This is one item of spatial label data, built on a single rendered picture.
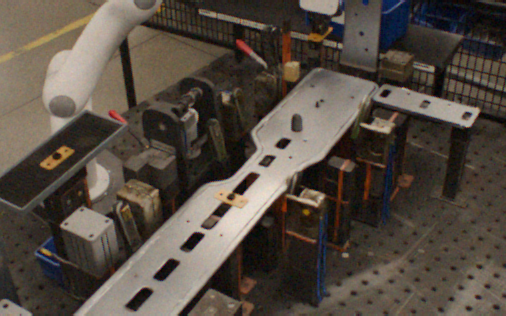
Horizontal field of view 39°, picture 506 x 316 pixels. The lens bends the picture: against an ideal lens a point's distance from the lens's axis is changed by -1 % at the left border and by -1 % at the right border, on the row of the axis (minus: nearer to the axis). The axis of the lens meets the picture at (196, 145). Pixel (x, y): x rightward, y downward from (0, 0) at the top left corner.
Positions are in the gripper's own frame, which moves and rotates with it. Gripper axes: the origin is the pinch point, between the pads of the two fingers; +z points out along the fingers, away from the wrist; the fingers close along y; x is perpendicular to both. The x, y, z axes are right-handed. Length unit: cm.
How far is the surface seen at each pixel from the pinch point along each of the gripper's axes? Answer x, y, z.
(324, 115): -1.2, 3.0, 27.1
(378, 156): -6.3, 21.7, 31.3
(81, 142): -60, -34, 11
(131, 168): -56, -22, 18
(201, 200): -49, -7, 27
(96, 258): -81, -13, 22
